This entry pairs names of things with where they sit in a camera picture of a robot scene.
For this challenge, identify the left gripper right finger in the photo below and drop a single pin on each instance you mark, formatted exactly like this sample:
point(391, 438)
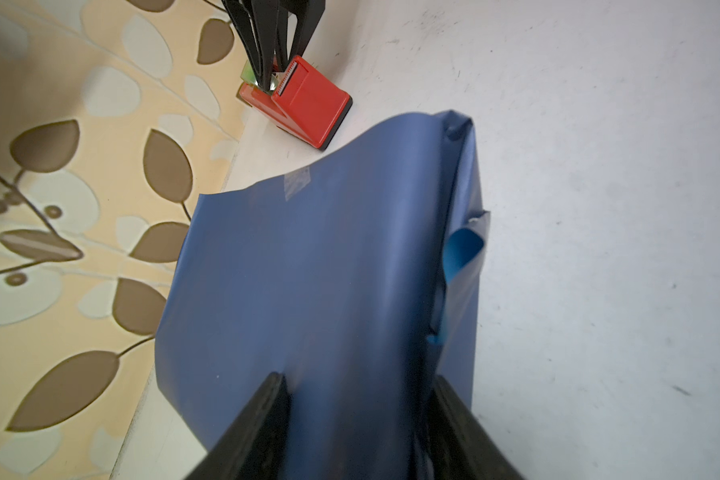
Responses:
point(458, 446)

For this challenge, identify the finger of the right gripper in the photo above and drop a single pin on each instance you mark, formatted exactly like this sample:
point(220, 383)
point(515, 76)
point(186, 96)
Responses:
point(308, 14)
point(262, 27)

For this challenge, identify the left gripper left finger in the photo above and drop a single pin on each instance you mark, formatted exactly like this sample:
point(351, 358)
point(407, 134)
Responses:
point(253, 447)

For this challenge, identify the light blue wrapping paper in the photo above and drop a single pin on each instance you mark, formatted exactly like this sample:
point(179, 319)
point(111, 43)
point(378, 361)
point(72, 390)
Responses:
point(356, 278)

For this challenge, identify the red tape dispenser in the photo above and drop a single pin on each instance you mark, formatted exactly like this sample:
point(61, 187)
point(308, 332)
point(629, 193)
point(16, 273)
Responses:
point(304, 103)

